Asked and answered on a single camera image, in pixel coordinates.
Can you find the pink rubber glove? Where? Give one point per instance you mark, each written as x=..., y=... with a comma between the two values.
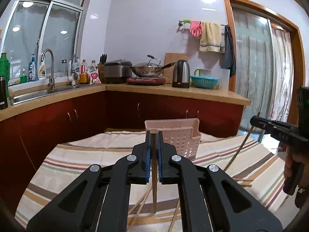
x=195, y=28

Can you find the pink perforated utensil holder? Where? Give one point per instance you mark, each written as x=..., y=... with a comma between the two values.
x=182, y=133

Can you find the black thermos flask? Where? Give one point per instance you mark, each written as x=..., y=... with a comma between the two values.
x=3, y=96

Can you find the sliding glass door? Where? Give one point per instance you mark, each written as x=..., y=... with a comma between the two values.
x=269, y=59

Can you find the dark grey hanging cloth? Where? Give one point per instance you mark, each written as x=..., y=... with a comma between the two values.
x=229, y=60

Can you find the small green soap bottle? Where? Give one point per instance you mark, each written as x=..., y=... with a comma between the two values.
x=24, y=76

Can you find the cooking oil bottle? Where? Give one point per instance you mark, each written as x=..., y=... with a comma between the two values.
x=83, y=72

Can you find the stainless electric kettle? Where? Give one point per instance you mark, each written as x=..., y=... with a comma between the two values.
x=181, y=74

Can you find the person's right hand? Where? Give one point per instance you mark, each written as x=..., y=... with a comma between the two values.
x=293, y=159

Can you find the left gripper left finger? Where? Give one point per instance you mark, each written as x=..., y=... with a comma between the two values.
x=98, y=199

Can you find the teal plastic colander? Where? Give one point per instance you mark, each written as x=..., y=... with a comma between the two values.
x=204, y=82

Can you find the black rice cooker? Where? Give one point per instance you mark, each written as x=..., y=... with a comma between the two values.
x=117, y=71

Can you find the yellow striped towel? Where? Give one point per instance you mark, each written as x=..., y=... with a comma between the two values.
x=210, y=40

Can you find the knife block with knives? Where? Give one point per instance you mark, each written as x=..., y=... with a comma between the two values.
x=102, y=61

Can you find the translucent plastic cup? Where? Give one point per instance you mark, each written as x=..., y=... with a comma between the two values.
x=224, y=80

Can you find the wooden chopstick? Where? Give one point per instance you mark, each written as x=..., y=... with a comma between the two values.
x=243, y=180
x=239, y=149
x=145, y=196
x=140, y=207
x=174, y=216
x=245, y=184

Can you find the blue detergent bottle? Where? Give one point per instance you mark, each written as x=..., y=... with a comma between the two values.
x=32, y=69

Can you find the red white seasoning bag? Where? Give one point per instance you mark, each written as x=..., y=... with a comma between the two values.
x=93, y=76

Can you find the green thermos bottle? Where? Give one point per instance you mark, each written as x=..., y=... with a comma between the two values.
x=5, y=70

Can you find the stainless steel sink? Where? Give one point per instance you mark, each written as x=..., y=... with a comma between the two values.
x=42, y=93

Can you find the wooden countertop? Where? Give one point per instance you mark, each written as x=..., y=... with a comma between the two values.
x=167, y=90

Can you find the white enamel pot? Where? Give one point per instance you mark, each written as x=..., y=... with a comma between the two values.
x=203, y=72

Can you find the white cleaner bottle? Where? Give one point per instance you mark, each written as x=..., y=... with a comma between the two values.
x=42, y=71

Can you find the wall towel rail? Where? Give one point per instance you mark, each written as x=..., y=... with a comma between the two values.
x=186, y=21

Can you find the red induction cooker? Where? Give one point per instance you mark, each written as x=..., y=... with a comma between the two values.
x=146, y=81

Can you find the steel wok with lid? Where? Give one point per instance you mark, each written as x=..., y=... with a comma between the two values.
x=150, y=69

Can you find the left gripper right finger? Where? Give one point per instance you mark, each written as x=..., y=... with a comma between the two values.
x=210, y=200

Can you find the window with aluminium frame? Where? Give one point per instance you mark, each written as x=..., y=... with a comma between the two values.
x=48, y=28

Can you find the red kitchen cabinets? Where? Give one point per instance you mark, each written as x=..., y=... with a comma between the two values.
x=26, y=139

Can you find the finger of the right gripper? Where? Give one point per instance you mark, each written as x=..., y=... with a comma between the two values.
x=256, y=121

